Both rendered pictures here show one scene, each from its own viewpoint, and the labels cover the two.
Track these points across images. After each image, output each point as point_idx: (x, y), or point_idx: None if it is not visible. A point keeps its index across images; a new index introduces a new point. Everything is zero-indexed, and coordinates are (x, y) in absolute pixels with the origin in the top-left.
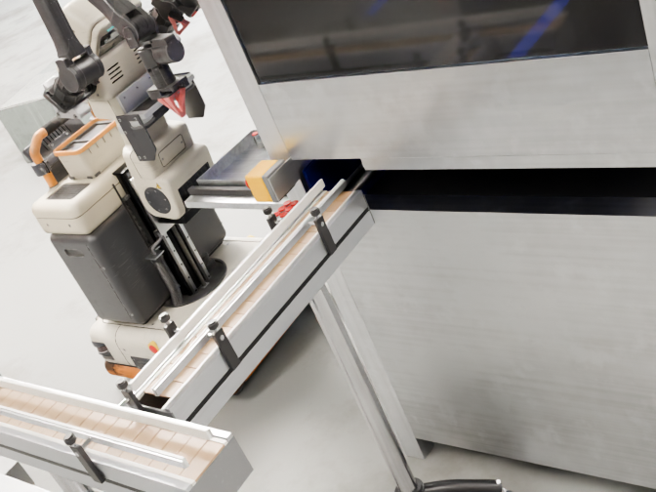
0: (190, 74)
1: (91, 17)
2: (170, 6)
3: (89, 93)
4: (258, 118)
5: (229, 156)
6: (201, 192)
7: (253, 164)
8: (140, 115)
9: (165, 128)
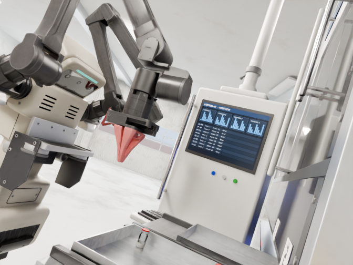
0: (92, 152)
1: (75, 51)
2: (116, 103)
3: (17, 93)
4: (342, 218)
5: (110, 236)
6: (71, 263)
7: (137, 262)
8: (41, 143)
9: (34, 175)
